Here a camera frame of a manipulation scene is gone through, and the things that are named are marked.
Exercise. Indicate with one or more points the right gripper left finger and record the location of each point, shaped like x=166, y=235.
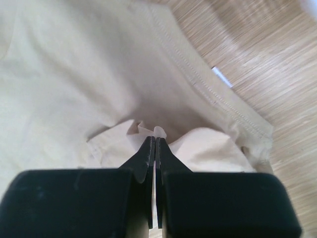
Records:
x=82, y=203

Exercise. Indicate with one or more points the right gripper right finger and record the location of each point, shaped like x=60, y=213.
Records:
x=220, y=205

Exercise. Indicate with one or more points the beige t shirt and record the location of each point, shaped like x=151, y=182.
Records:
x=82, y=81

